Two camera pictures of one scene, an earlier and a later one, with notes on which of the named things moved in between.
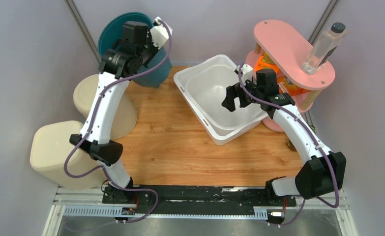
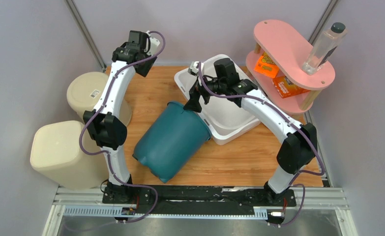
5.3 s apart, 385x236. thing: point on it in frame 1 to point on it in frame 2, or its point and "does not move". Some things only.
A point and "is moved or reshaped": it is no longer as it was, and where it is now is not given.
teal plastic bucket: x=112 y=31 to x=170 y=140
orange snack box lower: x=284 y=86 does not move
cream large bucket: x=124 y=122 is moved or reshaped
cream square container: x=51 y=147 does not move
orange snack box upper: x=266 y=62 does not move
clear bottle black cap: x=327 y=44 does not move
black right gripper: x=233 y=91 to x=193 y=104
